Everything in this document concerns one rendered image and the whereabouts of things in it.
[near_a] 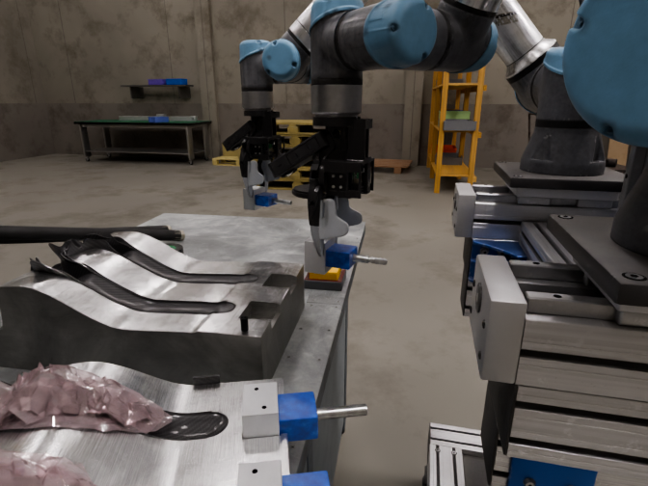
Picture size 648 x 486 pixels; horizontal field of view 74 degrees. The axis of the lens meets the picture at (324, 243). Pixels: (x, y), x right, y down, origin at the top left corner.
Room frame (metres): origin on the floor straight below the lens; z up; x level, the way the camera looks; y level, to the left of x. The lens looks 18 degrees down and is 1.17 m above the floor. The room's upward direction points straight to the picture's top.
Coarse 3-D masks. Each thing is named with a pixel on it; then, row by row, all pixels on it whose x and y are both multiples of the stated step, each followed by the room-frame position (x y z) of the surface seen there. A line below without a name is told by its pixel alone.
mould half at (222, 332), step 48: (144, 240) 0.76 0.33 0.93; (0, 288) 0.54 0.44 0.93; (48, 288) 0.54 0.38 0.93; (144, 288) 0.62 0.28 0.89; (192, 288) 0.64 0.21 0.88; (240, 288) 0.62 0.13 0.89; (288, 288) 0.63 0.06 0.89; (0, 336) 0.54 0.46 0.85; (48, 336) 0.53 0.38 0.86; (96, 336) 0.52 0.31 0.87; (144, 336) 0.51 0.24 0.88; (192, 336) 0.49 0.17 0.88; (240, 336) 0.48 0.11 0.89; (288, 336) 0.61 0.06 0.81; (192, 384) 0.50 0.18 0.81
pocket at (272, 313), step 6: (252, 306) 0.58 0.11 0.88; (258, 306) 0.58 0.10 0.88; (264, 306) 0.58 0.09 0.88; (270, 306) 0.58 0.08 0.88; (276, 306) 0.57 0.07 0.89; (246, 312) 0.56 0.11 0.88; (252, 312) 0.58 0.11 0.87; (258, 312) 0.58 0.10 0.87; (264, 312) 0.58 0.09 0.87; (270, 312) 0.58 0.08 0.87; (276, 312) 0.57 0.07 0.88; (252, 318) 0.58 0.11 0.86; (258, 318) 0.58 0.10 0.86; (264, 318) 0.58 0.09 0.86; (270, 318) 0.58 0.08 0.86; (276, 318) 0.55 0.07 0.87
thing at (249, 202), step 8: (256, 192) 1.09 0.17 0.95; (264, 192) 1.12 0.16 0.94; (248, 200) 1.09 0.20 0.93; (256, 200) 1.08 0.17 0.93; (264, 200) 1.07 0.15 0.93; (272, 200) 1.08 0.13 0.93; (280, 200) 1.07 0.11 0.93; (288, 200) 1.06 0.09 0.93; (248, 208) 1.09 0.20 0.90; (256, 208) 1.09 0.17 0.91
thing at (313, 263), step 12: (324, 240) 0.66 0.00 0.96; (312, 252) 0.65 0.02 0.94; (324, 252) 0.65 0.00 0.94; (336, 252) 0.64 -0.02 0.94; (348, 252) 0.64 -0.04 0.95; (312, 264) 0.65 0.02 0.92; (324, 264) 0.65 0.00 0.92; (336, 264) 0.64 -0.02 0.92; (348, 264) 0.63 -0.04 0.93; (384, 264) 0.63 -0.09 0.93
